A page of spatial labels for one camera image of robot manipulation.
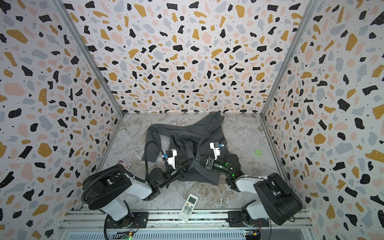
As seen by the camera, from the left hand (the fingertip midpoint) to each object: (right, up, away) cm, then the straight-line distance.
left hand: (193, 159), depth 74 cm
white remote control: (-3, -25, +2) cm, 26 cm away
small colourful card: (-42, -7, +17) cm, 46 cm away
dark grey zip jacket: (+1, +2, +5) cm, 5 cm away
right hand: (+1, 0, +1) cm, 1 cm away
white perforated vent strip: (-15, -35, -4) cm, 38 cm away
